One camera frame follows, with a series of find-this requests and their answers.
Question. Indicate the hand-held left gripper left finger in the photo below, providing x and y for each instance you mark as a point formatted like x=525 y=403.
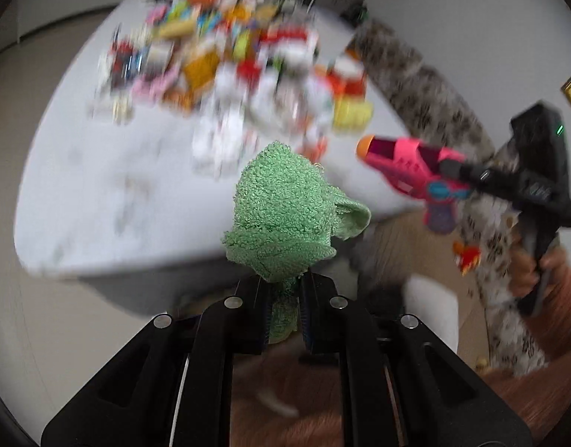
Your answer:
x=265 y=319

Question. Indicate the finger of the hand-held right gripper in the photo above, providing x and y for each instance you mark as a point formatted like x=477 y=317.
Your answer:
x=462 y=170

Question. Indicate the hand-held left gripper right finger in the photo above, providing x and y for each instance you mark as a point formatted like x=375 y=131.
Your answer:
x=306 y=314

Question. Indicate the pink toy gun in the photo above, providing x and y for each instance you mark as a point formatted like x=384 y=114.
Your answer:
x=406 y=160

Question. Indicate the green terry cloth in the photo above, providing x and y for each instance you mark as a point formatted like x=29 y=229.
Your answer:
x=276 y=205

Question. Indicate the person's right forearm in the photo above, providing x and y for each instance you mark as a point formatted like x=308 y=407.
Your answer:
x=565 y=302

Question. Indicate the person's right hand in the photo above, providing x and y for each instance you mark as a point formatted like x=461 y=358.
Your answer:
x=525 y=274

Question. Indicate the beige patterned cloth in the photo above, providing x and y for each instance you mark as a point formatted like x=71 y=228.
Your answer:
x=430 y=93

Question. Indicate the small red yellow toy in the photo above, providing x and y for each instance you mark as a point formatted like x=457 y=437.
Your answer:
x=467 y=257

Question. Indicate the pile of colourful packets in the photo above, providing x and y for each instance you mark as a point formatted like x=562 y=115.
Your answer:
x=229 y=65

